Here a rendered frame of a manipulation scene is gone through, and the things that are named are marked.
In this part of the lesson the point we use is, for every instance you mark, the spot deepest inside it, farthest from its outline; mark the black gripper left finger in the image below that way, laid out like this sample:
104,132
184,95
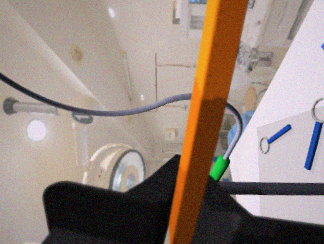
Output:
138,216

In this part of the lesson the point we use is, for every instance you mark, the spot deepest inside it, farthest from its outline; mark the orange bar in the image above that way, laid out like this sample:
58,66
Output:
218,51

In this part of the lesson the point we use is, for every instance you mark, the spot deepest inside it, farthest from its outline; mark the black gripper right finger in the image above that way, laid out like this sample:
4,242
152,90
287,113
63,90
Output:
222,220

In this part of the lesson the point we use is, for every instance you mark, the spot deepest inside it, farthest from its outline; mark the blue bar with grey loop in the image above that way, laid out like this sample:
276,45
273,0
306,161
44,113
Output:
315,137
277,135

